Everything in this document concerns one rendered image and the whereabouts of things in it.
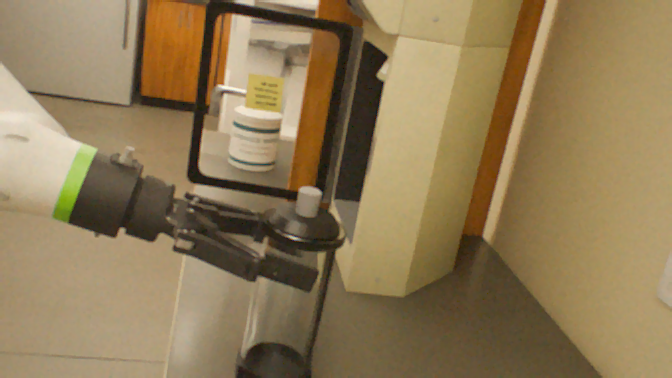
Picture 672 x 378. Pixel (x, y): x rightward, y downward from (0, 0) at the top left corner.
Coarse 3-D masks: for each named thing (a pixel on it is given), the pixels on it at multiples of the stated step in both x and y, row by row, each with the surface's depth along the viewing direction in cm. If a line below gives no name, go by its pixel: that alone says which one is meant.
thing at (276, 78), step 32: (224, 0) 142; (224, 32) 144; (256, 32) 144; (288, 32) 144; (320, 32) 144; (224, 64) 146; (256, 64) 146; (288, 64) 146; (320, 64) 146; (224, 96) 148; (256, 96) 148; (288, 96) 148; (320, 96) 148; (224, 128) 150; (256, 128) 150; (288, 128) 150; (320, 128) 150; (224, 160) 153; (256, 160) 153; (288, 160) 153
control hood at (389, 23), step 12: (360, 0) 115; (372, 0) 112; (384, 0) 112; (396, 0) 113; (372, 12) 113; (384, 12) 113; (396, 12) 113; (372, 24) 122; (384, 24) 114; (396, 24) 114
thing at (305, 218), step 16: (304, 192) 84; (320, 192) 85; (288, 208) 86; (304, 208) 84; (320, 208) 89; (272, 224) 84; (288, 224) 83; (304, 224) 83; (320, 224) 83; (336, 224) 86
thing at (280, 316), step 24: (264, 216) 86; (264, 240) 86; (312, 240) 82; (336, 240) 83; (312, 264) 84; (264, 288) 86; (288, 288) 84; (264, 312) 86; (288, 312) 85; (312, 312) 87; (264, 336) 87; (288, 336) 86; (312, 336) 89; (264, 360) 87; (288, 360) 87
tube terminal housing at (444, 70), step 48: (432, 0) 113; (480, 0) 116; (384, 48) 123; (432, 48) 116; (480, 48) 122; (384, 96) 119; (432, 96) 119; (480, 96) 129; (384, 144) 120; (432, 144) 121; (480, 144) 136; (384, 192) 123; (432, 192) 126; (384, 240) 126; (432, 240) 133; (384, 288) 130
